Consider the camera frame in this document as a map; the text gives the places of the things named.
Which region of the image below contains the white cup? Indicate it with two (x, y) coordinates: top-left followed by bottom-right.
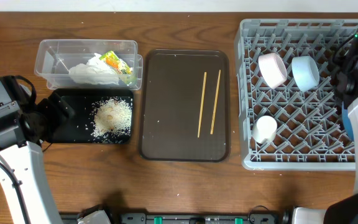
(252, 115), (278, 144)

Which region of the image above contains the grey dishwasher rack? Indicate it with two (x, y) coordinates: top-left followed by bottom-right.
(234, 19), (358, 171)

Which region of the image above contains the light blue bowl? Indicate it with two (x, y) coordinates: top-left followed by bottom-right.
(291, 56), (319, 92)

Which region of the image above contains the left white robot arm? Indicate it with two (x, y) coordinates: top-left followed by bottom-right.
(0, 76), (63, 223)

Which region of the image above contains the dark brown tray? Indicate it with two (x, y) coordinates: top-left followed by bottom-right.
(139, 49), (231, 162)

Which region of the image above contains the rice food waste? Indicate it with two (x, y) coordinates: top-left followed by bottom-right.
(90, 96), (132, 144)

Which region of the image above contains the black plastic bin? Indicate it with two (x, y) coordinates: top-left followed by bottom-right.
(55, 89), (134, 143)

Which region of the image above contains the yellow green snack wrapper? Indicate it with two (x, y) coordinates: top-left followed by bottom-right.
(99, 50), (133, 74)

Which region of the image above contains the clear plastic bin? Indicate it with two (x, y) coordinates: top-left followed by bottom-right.
(34, 39), (143, 90)

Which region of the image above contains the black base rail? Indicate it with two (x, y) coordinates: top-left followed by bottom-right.
(60, 205), (292, 224)

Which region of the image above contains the white tissue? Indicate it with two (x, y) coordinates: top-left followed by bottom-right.
(68, 53), (119, 85)

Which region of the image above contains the dark blue plate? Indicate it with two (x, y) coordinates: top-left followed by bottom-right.
(341, 103), (354, 141)

